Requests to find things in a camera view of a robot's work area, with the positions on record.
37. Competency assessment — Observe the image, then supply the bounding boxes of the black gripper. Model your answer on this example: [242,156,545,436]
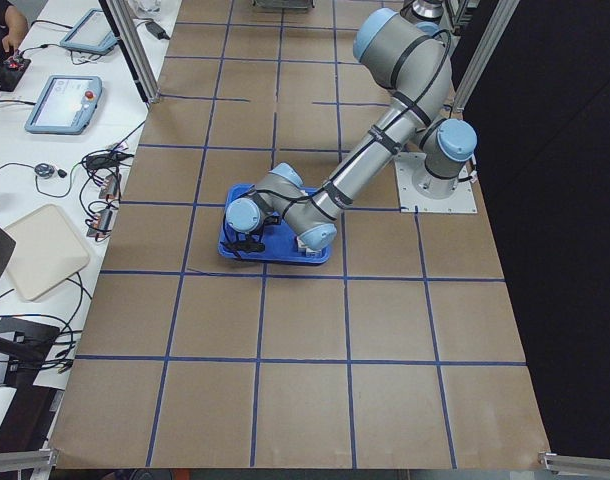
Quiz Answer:
[221,233,266,259]

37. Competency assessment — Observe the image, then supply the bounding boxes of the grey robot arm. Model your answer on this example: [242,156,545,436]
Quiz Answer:
[400,0,444,22]
[220,8,477,259]

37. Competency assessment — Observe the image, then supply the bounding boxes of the blue plastic tray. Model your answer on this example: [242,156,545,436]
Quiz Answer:
[218,183,337,265]

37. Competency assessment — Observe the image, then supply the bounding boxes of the white circuit breaker module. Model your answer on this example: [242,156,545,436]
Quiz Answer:
[296,237,323,258]

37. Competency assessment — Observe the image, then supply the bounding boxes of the beige plastic tray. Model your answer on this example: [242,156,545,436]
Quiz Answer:
[4,204,90,301]

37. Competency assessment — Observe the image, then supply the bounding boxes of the near teach pendant tablet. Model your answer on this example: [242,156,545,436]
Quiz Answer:
[24,75,103,135]

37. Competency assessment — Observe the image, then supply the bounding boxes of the teach pendant tablet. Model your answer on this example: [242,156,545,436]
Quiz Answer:
[24,75,103,135]
[59,8,117,55]

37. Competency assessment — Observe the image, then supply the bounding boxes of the black power adapter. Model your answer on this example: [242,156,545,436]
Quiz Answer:
[145,20,170,40]

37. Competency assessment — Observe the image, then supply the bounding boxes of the far teach pendant tablet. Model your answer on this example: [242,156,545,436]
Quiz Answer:
[59,8,117,55]

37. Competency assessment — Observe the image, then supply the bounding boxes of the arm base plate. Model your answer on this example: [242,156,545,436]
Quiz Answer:
[394,152,478,214]

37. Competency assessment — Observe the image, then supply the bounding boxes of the aluminium frame post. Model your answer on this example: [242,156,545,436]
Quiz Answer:
[99,0,160,105]

